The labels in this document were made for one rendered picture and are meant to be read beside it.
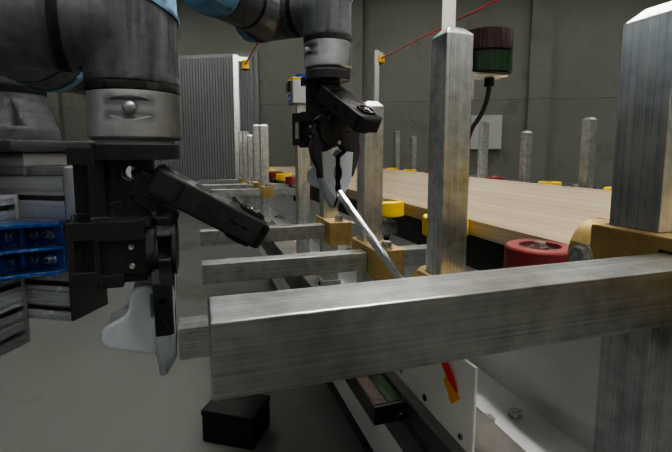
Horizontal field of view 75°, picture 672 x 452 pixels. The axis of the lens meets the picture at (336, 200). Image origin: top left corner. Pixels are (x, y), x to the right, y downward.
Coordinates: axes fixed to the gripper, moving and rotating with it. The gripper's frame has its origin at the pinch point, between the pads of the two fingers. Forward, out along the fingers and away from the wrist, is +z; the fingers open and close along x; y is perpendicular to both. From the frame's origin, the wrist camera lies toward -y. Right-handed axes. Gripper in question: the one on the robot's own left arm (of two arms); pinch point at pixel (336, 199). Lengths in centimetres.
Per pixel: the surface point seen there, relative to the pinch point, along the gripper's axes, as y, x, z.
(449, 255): -22.5, 0.3, 4.6
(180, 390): 126, -13, 94
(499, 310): -44, 25, -1
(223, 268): 6.1, 16.5, 9.7
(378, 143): 0.5, -9.6, -9.0
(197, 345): -16.2, 28.6, 10.1
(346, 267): -0.6, -1.7, 11.1
